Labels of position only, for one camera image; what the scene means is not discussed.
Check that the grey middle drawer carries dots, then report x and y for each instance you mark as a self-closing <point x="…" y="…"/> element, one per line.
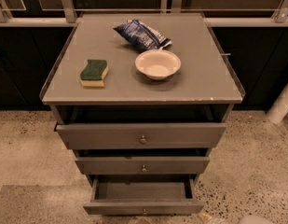
<point x="142" y="162"/>

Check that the white bowl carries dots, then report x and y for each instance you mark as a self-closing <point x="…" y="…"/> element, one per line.
<point x="157" y="64"/>

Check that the blue chip bag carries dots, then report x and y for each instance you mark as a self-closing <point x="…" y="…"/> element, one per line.
<point x="142" y="36"/>

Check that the grey bottom drawer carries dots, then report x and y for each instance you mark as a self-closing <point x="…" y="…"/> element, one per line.
<point x="138" y="195"/>

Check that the grey drawer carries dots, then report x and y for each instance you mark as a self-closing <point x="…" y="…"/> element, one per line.
<point x="142" y="162"/>
<point x="138" y="195"/>
<point x="140" y="135"/>

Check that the metal railing frame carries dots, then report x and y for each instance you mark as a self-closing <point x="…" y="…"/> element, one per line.
<point x="70" y="10"/>

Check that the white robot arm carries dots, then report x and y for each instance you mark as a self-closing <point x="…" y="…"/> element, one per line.
<point x="250" y="219"/>

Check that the green yellow sponge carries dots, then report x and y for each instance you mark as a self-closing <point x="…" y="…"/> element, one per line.
<point x="93" y="75"/>

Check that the white pole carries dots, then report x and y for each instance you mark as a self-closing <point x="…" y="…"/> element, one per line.
<point x="280" y="107"/>

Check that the grey top drawer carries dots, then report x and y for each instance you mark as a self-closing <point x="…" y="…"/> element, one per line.
<point x="140" y="135"/>

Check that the grey drawer cabinet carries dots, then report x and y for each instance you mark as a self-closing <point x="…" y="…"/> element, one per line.
<point x="204" y="90"/>

